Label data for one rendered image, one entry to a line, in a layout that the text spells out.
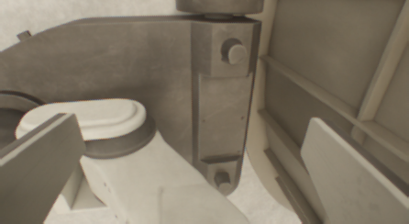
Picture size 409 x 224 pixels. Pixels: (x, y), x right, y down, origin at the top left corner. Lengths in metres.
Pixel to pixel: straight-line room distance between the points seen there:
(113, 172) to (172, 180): 0.09
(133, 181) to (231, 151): 0.34
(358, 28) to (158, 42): 0.36
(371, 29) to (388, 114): 0.13
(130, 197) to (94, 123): 0.13
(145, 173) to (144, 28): 0.28
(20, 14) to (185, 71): 0.45
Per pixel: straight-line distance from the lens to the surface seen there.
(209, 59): 0.43
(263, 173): 0.98
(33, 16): 0.69
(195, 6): 0.45
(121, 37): 0.46
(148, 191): 0.29
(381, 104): 0.40
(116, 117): 0.35
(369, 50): 0.42
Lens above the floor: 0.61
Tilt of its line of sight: 59 degrees down
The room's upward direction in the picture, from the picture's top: 158 degrees clockwise
